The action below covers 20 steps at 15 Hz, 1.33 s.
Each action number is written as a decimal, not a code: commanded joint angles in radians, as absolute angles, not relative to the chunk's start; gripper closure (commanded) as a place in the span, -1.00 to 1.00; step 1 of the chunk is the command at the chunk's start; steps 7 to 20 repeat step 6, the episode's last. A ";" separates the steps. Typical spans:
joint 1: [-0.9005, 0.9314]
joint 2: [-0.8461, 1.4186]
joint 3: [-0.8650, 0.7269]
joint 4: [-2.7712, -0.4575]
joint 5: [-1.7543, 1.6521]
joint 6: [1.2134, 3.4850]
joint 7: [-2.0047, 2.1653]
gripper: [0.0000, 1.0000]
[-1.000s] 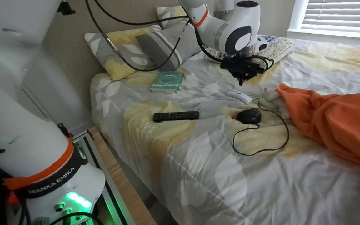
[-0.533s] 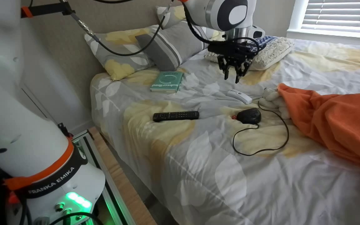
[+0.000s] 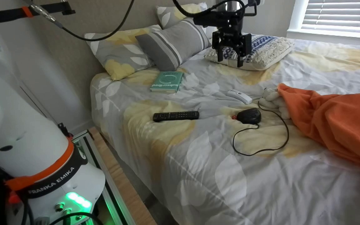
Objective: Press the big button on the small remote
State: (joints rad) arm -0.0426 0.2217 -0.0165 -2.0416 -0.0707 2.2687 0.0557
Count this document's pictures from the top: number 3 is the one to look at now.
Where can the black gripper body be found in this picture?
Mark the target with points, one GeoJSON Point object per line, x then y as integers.
{"type": "Point", "coordinates": [231, 38]}

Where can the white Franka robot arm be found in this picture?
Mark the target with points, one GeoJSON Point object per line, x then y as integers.
{"type": "Point", "coordinates": [21, 133]}

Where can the small white remote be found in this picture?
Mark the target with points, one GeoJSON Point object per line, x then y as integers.
{"type": "Point", "coordinates": [239, 97]}

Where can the long black remote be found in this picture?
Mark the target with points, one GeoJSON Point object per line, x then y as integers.
{"type": "Point", "coordinates": [175, 117]}

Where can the blue white patterned pillow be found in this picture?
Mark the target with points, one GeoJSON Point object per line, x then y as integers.
{"type": "Point", "coordinates": [267, 52]}

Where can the white plush toy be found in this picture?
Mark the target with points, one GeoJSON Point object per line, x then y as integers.
{"type": "Point", "coordinates": [269, 98]}

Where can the grey striped pillow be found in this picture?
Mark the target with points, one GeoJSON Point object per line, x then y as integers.
{"type": "Point", "coordinates": [169, 44]}

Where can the black computer mouse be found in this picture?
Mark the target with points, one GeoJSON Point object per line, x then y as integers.
{"type": "Point", "coordinates": [249, 115]}

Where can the yellow grey floral pillow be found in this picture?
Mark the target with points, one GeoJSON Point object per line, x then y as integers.
{"type": "Point", "coordinates": [175, 14]}
{"type": "Point", "coordinates": [117, 52]}

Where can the teal book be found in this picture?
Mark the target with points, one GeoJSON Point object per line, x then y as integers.
{"type": "Point", "coordinates": [166, 82]}

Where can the white window blinds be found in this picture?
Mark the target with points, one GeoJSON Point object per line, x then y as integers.
{"type": "Point", "coordinates": [342, 14]}

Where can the floral bedspread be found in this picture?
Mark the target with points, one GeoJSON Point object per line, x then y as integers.
{"type": "Point", "coordinates": [212, 167]}

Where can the orange cloth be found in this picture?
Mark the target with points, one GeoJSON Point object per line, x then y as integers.
{"type": "Point", "coordinates": [337, 120]}

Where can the wooden platform board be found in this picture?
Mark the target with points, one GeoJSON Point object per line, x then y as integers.
{"type": "Point", "coordinates": [121, 179]}

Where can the white window frame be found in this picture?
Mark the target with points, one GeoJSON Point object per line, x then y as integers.
{"type": "Point", "coordinates": [296, 20]}

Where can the aluminium frame rail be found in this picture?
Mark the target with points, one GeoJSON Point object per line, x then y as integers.
{"type": "Point", "coordinates": [105, 183]}

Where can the black mount bar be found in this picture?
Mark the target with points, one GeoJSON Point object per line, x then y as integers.
{"type": "Point", "coordinates": [9, 14]}

